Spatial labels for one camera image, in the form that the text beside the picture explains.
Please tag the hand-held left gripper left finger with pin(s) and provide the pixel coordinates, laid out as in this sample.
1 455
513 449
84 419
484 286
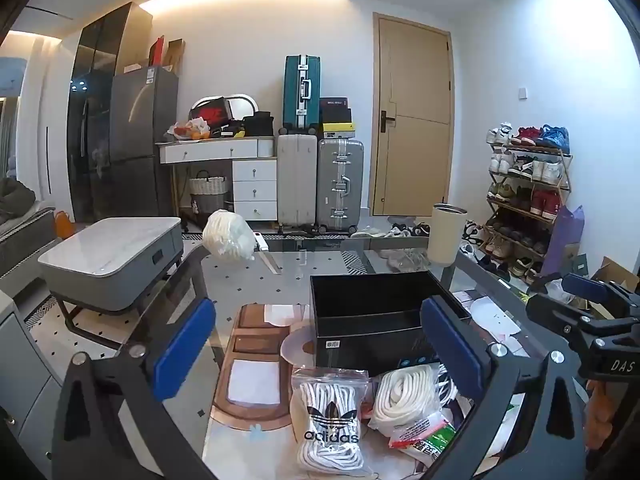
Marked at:
184 347

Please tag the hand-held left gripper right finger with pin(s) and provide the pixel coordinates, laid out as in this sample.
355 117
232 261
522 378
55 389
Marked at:
452 347

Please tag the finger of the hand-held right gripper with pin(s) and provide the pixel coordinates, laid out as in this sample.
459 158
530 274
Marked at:
560 317
582 285

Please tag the white shoelaces packet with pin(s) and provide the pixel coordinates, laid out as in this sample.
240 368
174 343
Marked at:
405 395

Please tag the black cardboard box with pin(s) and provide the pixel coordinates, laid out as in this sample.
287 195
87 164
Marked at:
370 340

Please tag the red-edged white packet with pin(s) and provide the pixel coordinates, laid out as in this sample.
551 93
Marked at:
412 432

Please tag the green and white medicine packet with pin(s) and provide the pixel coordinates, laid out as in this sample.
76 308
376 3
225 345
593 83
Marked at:
441 441

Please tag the striped shoelaces packet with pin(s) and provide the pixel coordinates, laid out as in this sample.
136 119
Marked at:
327 420

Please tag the person's right hand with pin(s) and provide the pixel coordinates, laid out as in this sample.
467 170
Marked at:
602 410

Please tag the open cardboard box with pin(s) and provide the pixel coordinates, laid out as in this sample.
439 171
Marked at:
617 272

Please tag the purple bag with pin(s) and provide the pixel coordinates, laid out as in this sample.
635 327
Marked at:
565 240

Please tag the white paper sheet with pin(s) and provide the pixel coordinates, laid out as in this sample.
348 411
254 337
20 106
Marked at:
492 317

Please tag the wooden shoe rack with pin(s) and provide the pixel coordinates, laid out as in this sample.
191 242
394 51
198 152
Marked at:
530 186

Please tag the beige tumbler cup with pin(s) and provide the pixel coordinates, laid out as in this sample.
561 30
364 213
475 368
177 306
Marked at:
446 235

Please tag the grey marble-top coffee table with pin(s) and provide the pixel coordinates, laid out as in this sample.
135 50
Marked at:
110 260

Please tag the white yarn ball in bag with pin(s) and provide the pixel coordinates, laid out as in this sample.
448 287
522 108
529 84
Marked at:
227 235

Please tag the box cutter knife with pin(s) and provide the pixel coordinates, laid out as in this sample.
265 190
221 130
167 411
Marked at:
265 255

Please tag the pile of floor shoes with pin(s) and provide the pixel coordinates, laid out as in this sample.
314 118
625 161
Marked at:
400 231

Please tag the woven basket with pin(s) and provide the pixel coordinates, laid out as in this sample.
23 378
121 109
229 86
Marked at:
209 187

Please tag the orange bag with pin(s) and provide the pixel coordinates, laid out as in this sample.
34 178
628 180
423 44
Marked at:
62 225

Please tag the white desk with drawers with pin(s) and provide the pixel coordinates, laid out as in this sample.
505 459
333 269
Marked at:
252 175

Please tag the grey sofa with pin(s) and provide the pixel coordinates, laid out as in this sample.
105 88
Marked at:
22 240

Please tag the white suitcase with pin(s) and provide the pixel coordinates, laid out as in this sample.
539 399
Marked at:
296 185

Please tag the silver suitcase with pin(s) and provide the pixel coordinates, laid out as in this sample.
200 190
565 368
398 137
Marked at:
340 185

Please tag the plastic bag of oranges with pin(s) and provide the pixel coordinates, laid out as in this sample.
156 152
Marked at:
189 130

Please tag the grey refrigerator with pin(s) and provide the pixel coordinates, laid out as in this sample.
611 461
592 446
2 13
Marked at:
140 130

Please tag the black bag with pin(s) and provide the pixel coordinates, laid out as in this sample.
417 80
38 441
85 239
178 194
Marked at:
259 125

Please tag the red and black shoe box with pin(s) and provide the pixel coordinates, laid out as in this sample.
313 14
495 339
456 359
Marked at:
210 110

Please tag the beige wooden door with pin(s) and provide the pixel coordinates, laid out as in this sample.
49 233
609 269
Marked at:
415 110

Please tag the yellow and black box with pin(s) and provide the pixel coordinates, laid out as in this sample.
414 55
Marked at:
339 130

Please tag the white oval mirror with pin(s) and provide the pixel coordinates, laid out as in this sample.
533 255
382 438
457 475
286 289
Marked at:
245 105

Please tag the tall black cabinet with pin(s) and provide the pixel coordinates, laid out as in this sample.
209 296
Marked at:
92 110

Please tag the teal suitcase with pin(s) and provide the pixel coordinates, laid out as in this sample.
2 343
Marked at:
300 95

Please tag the brown flat cardboard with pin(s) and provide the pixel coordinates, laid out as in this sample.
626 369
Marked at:
175 57

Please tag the red flat box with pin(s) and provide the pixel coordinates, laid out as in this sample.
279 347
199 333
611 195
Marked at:
156 52

